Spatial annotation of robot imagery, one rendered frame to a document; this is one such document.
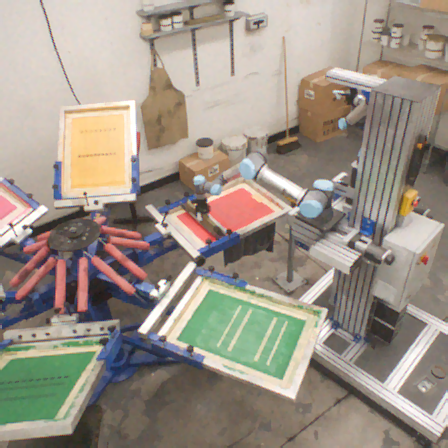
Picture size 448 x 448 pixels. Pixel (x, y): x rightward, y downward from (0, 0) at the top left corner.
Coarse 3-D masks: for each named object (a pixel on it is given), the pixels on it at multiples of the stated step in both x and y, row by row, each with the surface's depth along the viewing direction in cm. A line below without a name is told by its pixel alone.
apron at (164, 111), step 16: (160, 80) 455; (160, 96) 465; (176, 96) 476; (144, 112) 462; (160, 112) 474; (176, 112) 485; (144, 128) 473; (160, 128) 482; (176, 128) 493; (160, 144) 491
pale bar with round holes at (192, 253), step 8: (152, 208) 318; (152, 216) 314; (160, 216) 310; (168, 224) 302; (176, 232) 295; (176, 240) 290; (184, 240) 288; (184, 248) 283; (192, 248) 281; (192, 256) 276
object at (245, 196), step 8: (232, 192) 344; (240, 192) 343; (248, 192) 343; (216, 200) 336; (240, 200) 335; (248, 200) 334; (184, 216) 323; (216, 216) 321; (184, 224) 315; (192, 224) 315; (200, 224) 314
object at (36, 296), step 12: (96, 240) 296; (132, 252) 285; (144, 252) 289; (108, 264) 278; (120, 264) 284; (96, 276) 269; (132, 276) 263; (48, 288) 263; (120, 288) 256; (36, 300) 255; (72, 312) 245
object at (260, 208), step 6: (246, 204) 330; (252, 204) 330; (258, 204) 330; (264, 204) 329; (258, 210) 324; (264, 210) 323; (270, 210) 323; (258, 216) 318; (222, 222) 315; (240, 222) 314; (246, 222) 313; (252, 222) 313; (198, 228) 311; (204, 228) 310; (228, 228) 309; (234, 228) 309; (240, 228) 308; (198, 234) 306; (204, 234) 305; (210, 234) 305; (204, 240) 300
